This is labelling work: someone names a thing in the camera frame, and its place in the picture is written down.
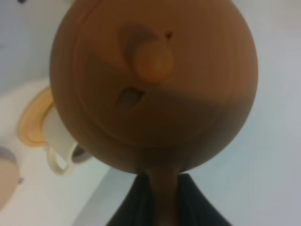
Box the white teacup far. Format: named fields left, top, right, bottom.
left=42, top=106, right=92, bottom=176

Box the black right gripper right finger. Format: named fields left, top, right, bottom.
left=177, top=174, right=230, bottom=226

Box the brown clay teapot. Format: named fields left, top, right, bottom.
left=50, top=0, right=258, bottom=226

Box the orange coaster far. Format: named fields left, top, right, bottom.
left=17, top=87, right=54, bottom=147

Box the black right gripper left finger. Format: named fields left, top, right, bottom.
left=107, top=175, right=162, bottom=226

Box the beige round teapot coaster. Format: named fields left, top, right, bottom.
left=0, top=146, right=20, bottom=210

